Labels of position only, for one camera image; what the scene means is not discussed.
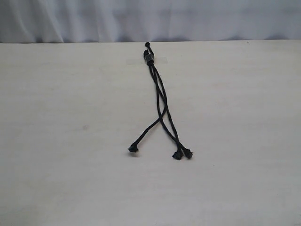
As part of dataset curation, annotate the clear adhesive tape strip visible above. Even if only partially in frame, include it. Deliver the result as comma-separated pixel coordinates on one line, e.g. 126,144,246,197
126,57,168,65

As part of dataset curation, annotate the white backdrop curtain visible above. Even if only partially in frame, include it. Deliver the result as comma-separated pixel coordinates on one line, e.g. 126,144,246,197
0,0,301,43

